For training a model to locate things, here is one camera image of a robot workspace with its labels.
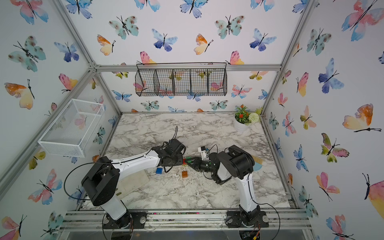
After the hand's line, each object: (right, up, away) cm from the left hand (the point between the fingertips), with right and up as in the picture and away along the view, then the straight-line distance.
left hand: (182, 159), depth 89 cm
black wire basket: (+6, +49, +3) cm, 49 cm away
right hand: (+3, -2, -1) cm, 3 cm away
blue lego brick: (-13, -6, -1) cm, 15 cm away
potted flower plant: (+39, +25, +9) cm, 47 cm away
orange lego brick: (+1, -8, -1) cm, 8 cm away
